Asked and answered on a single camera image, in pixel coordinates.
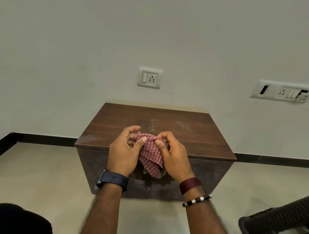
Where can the dark blue wristwatch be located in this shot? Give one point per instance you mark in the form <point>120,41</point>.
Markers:
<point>113,180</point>

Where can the brown wooden cabinet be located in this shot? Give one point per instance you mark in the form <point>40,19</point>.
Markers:
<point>154,144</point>

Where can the maroon thread wristband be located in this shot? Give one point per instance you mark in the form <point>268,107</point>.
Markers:
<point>190,185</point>

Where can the white single wall socket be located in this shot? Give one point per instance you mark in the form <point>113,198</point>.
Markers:
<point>149,77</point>

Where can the person's left hand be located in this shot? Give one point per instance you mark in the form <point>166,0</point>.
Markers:
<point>122,154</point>

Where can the white wide wall switchboard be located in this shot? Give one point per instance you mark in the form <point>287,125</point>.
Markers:
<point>282,91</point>

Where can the black wicker chair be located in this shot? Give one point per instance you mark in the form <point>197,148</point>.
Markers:
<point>277,217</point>

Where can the red checkered cloth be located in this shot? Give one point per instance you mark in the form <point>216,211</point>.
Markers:
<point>151,156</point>

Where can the person's dark clothed knee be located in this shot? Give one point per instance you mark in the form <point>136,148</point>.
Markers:
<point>21,219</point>

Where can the person's right thumb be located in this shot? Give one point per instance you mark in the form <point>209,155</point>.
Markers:
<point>159,146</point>

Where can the person's left thumb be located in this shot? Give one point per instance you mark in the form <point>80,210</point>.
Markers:
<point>141,144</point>

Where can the person's left forearm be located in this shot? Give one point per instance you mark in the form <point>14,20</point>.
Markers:
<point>106,207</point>

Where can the person's right forearm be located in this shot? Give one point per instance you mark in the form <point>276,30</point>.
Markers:
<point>202,212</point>

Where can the person's right hand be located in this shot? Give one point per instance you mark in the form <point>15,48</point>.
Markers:
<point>176,156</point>

